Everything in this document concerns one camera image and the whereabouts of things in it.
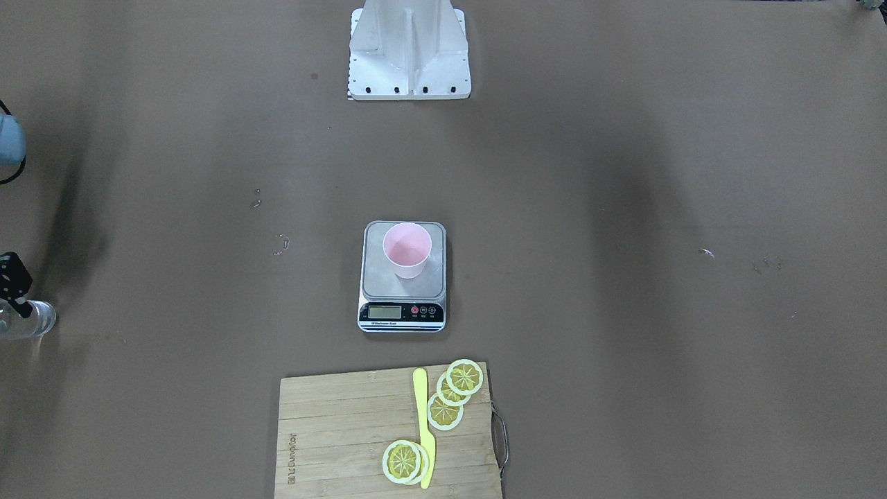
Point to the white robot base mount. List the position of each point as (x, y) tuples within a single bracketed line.
[(408, 50)]

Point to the yellow plastic knife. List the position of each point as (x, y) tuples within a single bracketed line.
[(426, 438)]

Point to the clear glass sauce bottle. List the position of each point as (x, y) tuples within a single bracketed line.
[(41, 320)]

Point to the lemon slice near knife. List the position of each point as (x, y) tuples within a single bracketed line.
[(405, 462)]

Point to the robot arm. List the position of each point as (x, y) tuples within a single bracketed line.
[(13, 144)]

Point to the bamboo cutting board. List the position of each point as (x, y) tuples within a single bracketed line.
[(333, 430)]

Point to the silver digital kitchen scale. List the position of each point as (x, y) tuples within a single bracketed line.
[(403, 279)]

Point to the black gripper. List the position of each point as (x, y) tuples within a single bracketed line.
[(13, 276)]

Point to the pink plastic cup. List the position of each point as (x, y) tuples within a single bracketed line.
[(407, 247)]

